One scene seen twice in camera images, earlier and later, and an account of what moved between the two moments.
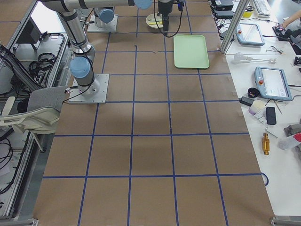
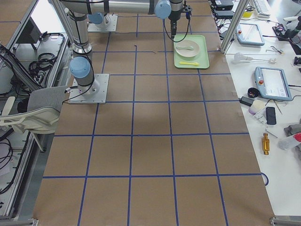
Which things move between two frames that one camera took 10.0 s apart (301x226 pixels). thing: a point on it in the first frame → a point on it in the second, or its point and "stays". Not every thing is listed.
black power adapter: (246, 100) stays
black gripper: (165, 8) → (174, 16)
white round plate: (150, 20) → (186, 49)
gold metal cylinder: (265, 144) stays
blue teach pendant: (249, 34) stays
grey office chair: (43, 113) stays
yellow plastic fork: (154, 23) → (188, 63)
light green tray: (190, 51) stays
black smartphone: (271, 119) stays
